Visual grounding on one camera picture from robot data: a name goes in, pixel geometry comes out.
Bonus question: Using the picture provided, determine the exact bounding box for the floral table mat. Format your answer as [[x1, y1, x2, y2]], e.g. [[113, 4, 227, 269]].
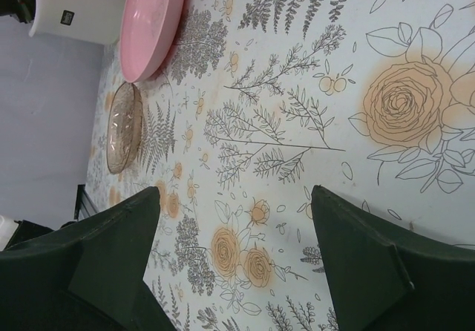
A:
[[86, 0, 474, 330]]

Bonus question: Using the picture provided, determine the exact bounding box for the brown glass bowl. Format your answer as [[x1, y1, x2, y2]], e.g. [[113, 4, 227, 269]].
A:
[[106, 82, 143, 174]]

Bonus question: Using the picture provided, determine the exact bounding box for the pink round plate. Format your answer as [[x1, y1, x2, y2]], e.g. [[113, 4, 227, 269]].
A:
[[119, 0, 184, 83]]

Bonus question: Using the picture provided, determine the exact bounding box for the black metal base rail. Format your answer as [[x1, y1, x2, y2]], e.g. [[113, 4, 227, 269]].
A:
[[73, 184, 99, 220]]

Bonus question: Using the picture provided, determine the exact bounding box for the white plastic bin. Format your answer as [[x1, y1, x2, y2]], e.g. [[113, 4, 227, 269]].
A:
[[29, 0, 125, 45]]

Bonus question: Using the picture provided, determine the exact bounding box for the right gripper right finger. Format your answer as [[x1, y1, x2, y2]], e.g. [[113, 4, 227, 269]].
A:
[[311, 186, 474, 330]]

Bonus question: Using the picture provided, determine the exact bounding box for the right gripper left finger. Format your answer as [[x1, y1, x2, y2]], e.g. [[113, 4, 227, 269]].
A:
[[1, 187, 173, 330]]

